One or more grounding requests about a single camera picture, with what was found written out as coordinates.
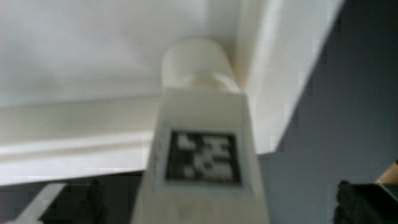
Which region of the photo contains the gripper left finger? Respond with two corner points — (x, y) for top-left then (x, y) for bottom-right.
(11, 181), (108, 224)

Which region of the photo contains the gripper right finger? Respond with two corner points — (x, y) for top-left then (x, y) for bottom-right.
(332, 160), (398, 224)

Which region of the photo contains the white table leg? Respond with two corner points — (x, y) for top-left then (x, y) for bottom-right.
(131, 37), (270, 224)

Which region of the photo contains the white square tabletop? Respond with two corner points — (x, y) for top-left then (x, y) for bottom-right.
(0, 0), (346, 186)

